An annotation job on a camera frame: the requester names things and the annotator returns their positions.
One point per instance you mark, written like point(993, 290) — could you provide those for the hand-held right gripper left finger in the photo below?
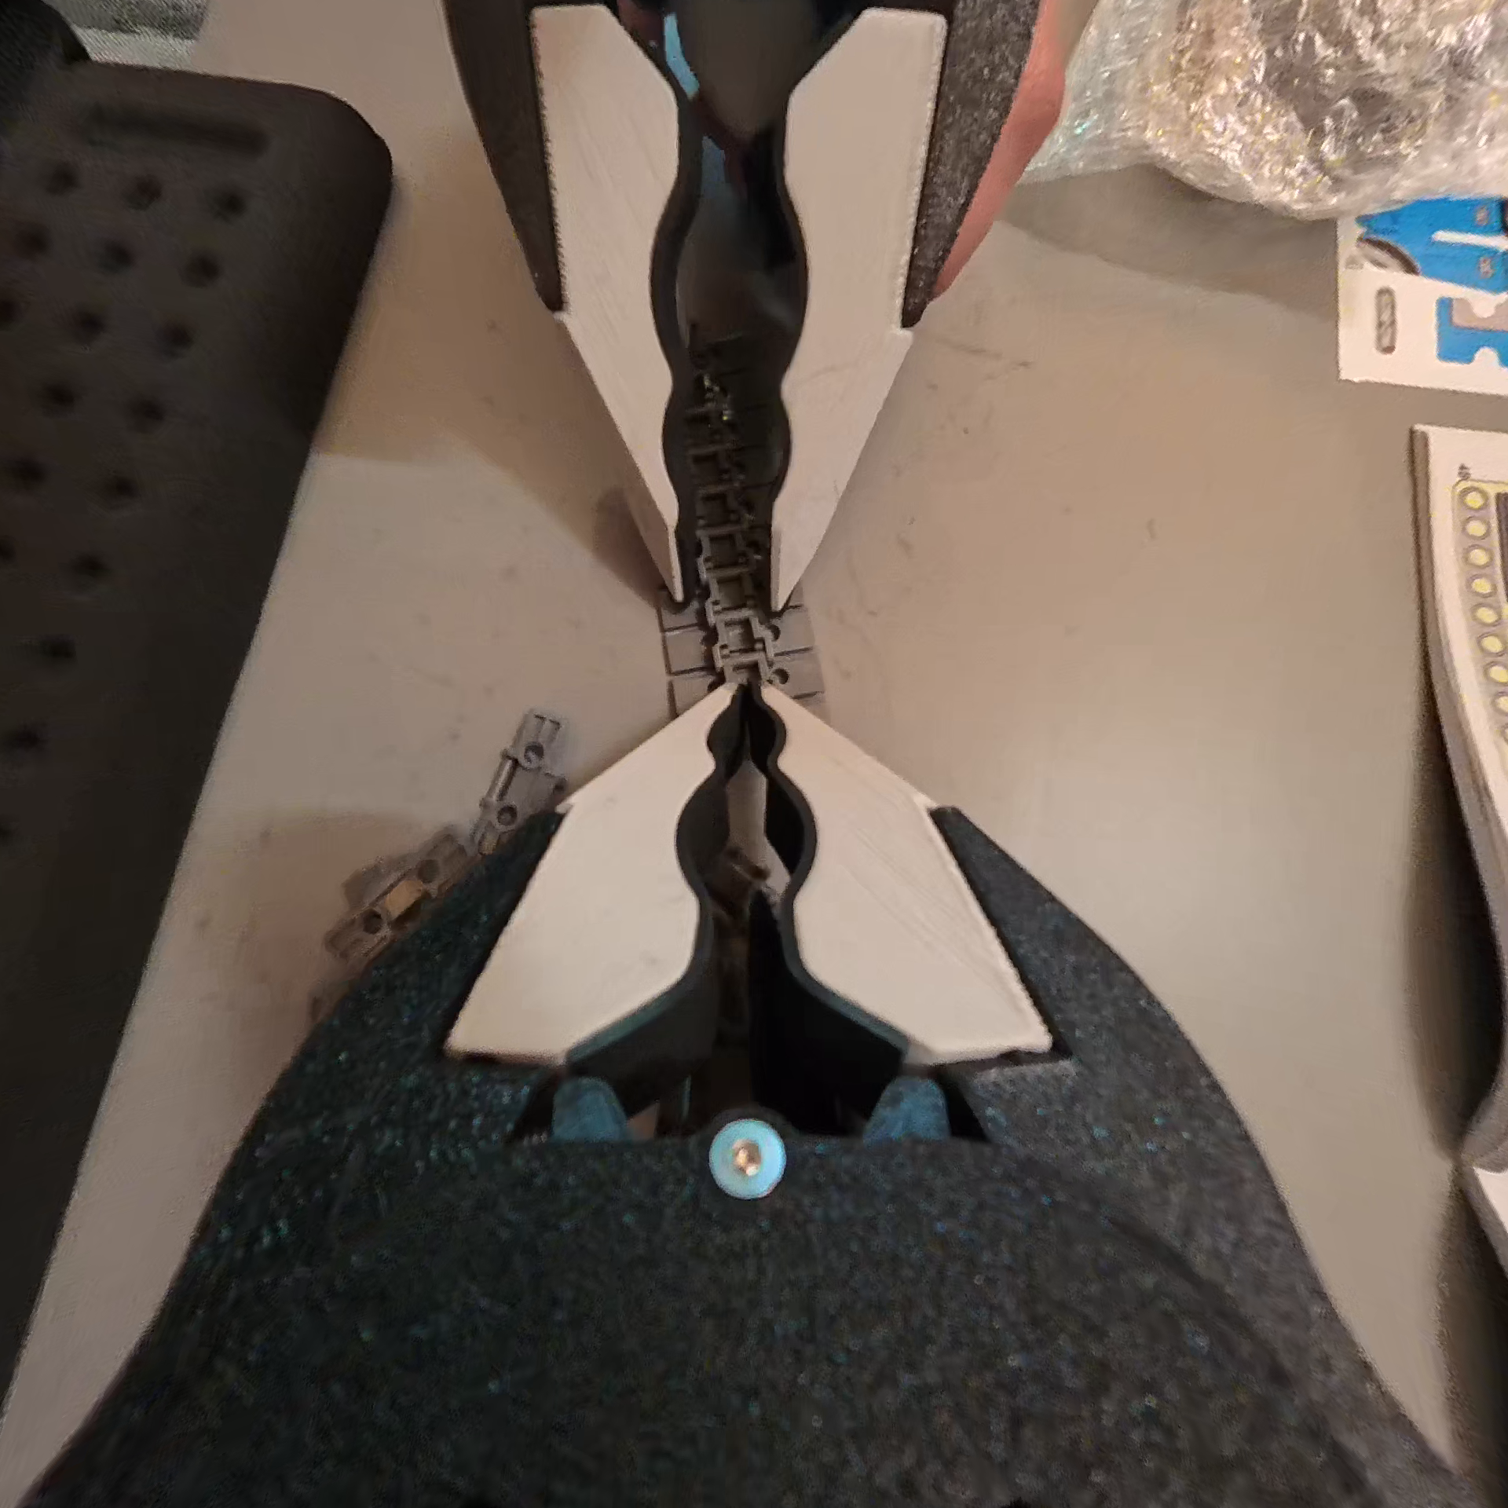
point(579, 931)

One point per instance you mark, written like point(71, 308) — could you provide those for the crumpled clear plastic bag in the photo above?
point(1274, 92)

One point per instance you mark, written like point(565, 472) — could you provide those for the pile of grey track pieces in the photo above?
point(412, 882)

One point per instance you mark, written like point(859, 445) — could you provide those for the building instruction booklet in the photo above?
point(1460, 706)

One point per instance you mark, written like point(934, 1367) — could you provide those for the blue sticker sheet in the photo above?
point(1428, 296)

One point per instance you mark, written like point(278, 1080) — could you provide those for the person's left hand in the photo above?
point(1024, 141)

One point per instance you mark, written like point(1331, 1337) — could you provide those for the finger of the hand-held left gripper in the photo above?
point(874, 236)
point(602, 236)

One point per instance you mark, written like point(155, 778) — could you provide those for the grey desk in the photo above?
point(1120, 706)

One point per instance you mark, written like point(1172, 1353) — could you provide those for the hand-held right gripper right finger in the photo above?
point(906, 931)

